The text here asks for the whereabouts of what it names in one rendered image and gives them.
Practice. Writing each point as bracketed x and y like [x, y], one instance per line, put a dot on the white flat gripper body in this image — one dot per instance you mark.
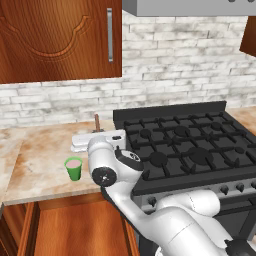
[80, 141]

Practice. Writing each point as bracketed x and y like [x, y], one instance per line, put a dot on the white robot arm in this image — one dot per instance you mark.
[173, 226]

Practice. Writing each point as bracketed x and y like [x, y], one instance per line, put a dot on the green smoothie cup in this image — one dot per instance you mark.
[74, 169]

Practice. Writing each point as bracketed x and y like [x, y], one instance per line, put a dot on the open wooden drawer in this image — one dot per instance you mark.
[76, 230]

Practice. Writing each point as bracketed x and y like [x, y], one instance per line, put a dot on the brown stick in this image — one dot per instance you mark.
[97, 122]

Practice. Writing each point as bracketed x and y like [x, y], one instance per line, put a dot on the black range knob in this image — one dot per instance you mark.
[152, 201]
[224, 189]
[240, 187]
[253, 184]

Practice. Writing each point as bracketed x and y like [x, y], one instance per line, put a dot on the wooden cupboard door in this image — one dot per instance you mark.
[56, 40]

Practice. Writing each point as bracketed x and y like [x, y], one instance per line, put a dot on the black gas range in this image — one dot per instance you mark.
[186, 146]

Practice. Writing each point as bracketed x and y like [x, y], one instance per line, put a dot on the wooden base cabinet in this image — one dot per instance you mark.
[8, 230]

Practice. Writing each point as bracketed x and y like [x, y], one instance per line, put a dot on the grey range hood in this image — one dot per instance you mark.
[186, 7]

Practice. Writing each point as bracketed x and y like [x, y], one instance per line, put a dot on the dark wooden wall cupboard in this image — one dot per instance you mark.
[249, 36]

